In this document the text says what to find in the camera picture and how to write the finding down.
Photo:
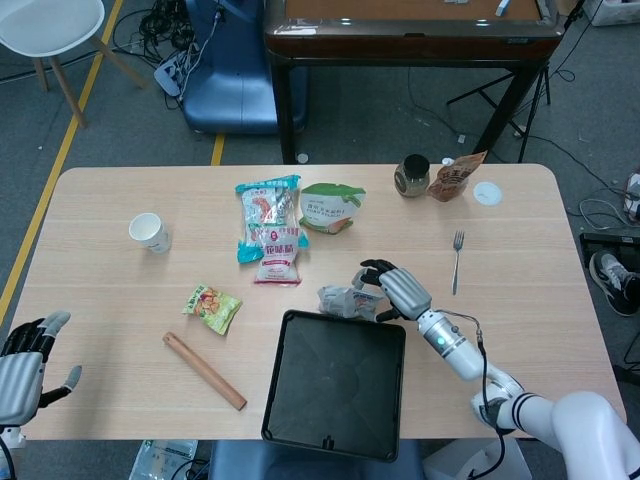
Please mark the metal fork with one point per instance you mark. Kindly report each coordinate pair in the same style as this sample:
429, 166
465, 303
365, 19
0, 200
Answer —
457, 265

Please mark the dark wood mahjong table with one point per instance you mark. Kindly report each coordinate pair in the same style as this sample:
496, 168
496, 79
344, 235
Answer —
410, 40

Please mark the teal clear food bag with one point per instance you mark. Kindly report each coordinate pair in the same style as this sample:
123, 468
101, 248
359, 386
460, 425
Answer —
265, 202

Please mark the pink white sugar bag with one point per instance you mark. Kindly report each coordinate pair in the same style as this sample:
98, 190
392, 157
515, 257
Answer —
277, 257

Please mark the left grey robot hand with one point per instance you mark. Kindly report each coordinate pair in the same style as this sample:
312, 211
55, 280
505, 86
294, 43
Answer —
22, 370

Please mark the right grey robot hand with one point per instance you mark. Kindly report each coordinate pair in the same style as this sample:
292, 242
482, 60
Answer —
405, 292

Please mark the glass spice jar black lid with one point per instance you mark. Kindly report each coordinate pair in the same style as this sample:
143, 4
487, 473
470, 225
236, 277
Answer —
412, 175

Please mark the black tripod stand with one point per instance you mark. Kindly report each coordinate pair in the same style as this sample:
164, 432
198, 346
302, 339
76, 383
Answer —
530, 95

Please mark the black baking tray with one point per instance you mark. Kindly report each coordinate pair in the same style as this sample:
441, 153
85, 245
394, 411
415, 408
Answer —
335, 385

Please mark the wooden rolling pin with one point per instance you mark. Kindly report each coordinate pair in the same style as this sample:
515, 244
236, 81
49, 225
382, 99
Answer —
205, 371

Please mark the green snack packet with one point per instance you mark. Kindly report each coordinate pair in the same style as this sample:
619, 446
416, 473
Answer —
212, 306

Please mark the white power strip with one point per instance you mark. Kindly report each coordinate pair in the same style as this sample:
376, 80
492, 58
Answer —
172, 72

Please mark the grey white sneaker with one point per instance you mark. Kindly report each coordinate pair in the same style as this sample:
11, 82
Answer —
612, 282

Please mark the white chair wooden legs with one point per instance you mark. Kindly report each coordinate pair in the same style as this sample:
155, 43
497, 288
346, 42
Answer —
50, 25

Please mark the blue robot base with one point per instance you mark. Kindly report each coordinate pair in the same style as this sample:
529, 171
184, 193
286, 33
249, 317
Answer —
235, 85

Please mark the white paper cup stack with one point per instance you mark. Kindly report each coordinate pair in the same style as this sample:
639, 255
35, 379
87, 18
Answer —
150, 234

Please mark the white blue mahjong tile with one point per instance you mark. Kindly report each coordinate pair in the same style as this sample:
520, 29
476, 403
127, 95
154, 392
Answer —
502, 7

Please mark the clear plastic bag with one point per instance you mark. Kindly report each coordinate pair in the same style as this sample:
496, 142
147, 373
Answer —
162, 460

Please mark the green white corn starch pouch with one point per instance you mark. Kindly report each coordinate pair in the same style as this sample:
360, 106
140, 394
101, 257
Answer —
330, 210

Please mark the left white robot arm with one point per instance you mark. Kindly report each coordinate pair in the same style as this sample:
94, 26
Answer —
7, 450

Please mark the orange spouted sauce pouch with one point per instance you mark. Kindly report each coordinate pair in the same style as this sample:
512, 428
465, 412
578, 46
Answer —
452, 182

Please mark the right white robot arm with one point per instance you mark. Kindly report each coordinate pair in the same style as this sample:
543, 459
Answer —
550, 415

